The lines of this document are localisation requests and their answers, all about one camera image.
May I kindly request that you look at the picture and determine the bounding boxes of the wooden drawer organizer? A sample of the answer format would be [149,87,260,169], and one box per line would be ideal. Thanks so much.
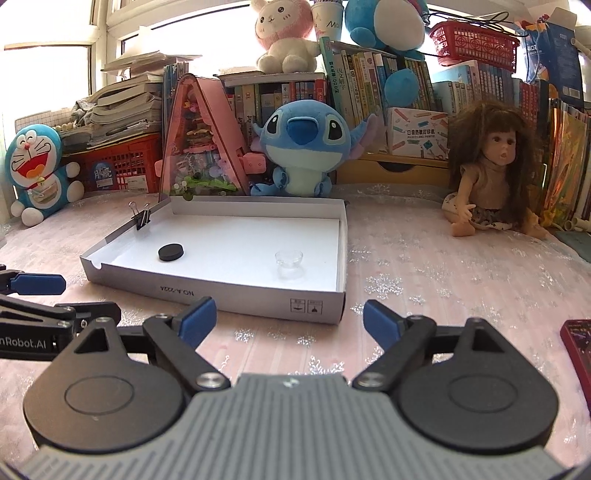
[336,152,451,188]

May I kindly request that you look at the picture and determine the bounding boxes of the black binder clip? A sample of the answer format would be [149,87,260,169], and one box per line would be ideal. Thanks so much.
[128,201,152,230]

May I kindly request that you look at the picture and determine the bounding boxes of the blue cardboard package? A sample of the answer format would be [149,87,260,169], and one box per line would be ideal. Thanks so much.
[517,9,585,100]

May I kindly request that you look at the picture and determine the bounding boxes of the red plastic crate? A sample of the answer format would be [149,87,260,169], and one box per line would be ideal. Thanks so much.
[65,134,162,195]

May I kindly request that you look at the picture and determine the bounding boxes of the stack of books and papers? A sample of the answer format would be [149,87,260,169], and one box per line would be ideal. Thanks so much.
[58,52,204,139]

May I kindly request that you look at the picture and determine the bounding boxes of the blue card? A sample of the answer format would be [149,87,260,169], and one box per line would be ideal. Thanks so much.
[90,160,116,191]

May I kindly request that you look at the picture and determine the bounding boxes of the row of upright books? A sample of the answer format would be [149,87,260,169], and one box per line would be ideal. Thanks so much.
[161,39,555,153]

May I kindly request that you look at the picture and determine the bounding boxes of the blue cat plush toy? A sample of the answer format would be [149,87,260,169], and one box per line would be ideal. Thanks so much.
[6,124,81,226]

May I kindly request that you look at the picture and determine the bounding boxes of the colourful upright picture books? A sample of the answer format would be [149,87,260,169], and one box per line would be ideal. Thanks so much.
[542,99,591,227]

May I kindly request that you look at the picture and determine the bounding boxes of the white printed cardboard box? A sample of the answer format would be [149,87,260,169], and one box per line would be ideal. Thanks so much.
[387,107,450,157]

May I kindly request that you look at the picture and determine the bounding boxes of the white cardboard box tray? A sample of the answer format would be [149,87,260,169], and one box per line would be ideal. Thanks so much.
[79,194,348,325]

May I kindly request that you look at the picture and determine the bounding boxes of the clear plastic cup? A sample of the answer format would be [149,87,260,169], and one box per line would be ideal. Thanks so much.
[274,250,304,279]

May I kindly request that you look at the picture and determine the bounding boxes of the white paper cup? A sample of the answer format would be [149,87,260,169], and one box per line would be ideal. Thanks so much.
[310,0,345,42]

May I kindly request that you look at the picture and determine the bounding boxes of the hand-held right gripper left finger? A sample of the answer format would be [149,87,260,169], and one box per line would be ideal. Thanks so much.
[59,296,232,393]

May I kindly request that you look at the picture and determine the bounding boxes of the white grid board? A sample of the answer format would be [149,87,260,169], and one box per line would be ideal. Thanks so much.
[14,111,75,134]

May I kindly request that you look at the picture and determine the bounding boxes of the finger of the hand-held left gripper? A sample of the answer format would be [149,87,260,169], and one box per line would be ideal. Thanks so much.
[0,265,66,296]
[0,295,122,334]

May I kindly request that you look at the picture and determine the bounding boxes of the dark red book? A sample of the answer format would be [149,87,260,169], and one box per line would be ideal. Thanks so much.
[560,318,591,384]

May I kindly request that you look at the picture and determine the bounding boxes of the red plastic basket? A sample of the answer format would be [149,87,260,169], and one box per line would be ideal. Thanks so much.
[429,21,520,72]

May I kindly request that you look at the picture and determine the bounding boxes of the pink bunny plush toy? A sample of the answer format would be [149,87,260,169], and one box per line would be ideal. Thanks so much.
[252,0,321,75]

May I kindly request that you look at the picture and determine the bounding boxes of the pink triangular model house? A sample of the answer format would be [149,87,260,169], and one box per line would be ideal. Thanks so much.
[157,73,252,201]

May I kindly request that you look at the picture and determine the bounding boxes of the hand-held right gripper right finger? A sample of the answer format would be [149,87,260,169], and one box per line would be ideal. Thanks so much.
[352,299,523,393]

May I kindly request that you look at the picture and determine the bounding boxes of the blue alien plush toy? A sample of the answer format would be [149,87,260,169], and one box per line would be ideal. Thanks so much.
[249,100,377,198]

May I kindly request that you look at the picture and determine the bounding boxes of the brown-haired doll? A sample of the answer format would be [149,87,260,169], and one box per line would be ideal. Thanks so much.
[441,102,550,241]

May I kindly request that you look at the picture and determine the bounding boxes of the large blue plush toy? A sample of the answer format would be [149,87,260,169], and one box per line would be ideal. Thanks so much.
[344,0,428,107]

